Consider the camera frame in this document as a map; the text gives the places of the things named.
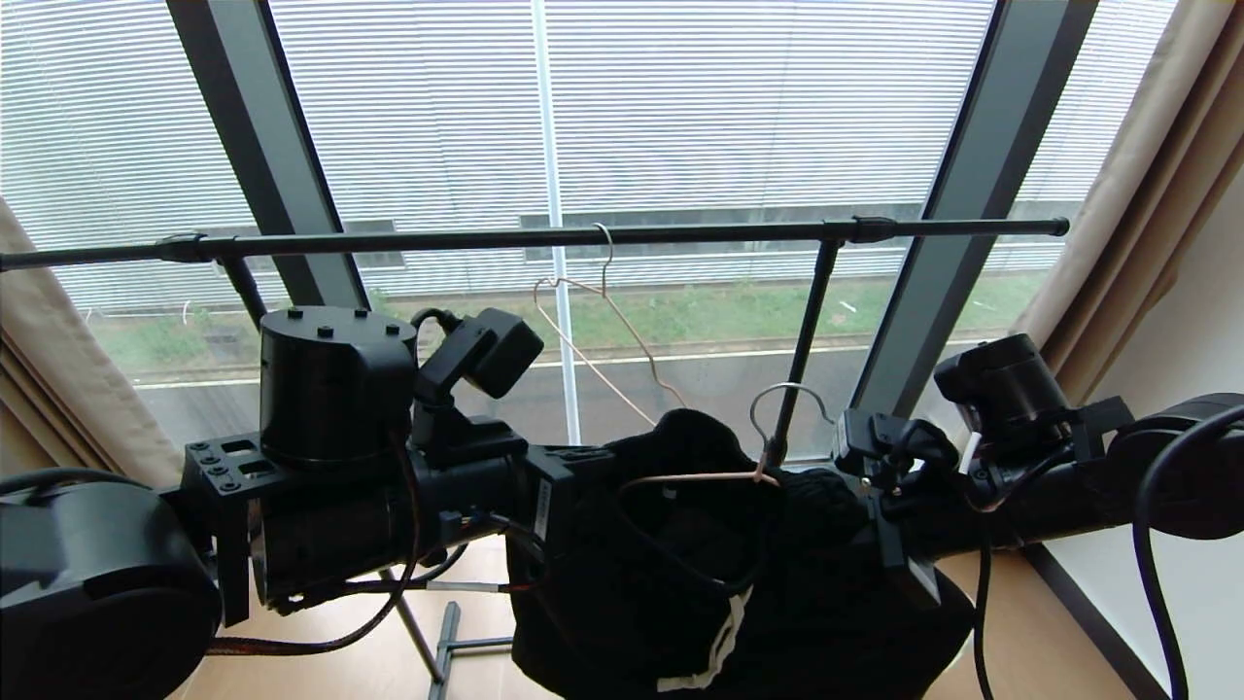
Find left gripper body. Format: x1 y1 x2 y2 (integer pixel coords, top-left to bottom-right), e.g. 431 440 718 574
255 445 608 612

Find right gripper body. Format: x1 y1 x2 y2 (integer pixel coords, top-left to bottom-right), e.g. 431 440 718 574
868 465 1128 609

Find black shorts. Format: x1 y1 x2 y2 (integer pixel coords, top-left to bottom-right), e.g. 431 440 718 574
505 408 978 700

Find pink clothes hanger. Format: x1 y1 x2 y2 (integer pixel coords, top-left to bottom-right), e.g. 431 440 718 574
533 224 688 429
617 382 837 489

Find black clothes rack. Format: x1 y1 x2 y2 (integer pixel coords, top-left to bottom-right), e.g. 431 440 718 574
0 218 1070 700

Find beige curtain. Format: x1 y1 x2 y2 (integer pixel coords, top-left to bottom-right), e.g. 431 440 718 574
1011 0 1244 404
0 199 186 487

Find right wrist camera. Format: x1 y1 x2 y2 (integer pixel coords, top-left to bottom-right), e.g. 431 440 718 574
831 408 963 497

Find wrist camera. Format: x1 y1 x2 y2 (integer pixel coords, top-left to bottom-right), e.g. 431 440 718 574
413 308 545 468
831 408 963 497

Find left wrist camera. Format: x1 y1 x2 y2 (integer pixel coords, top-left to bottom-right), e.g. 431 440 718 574
413 308 545 468

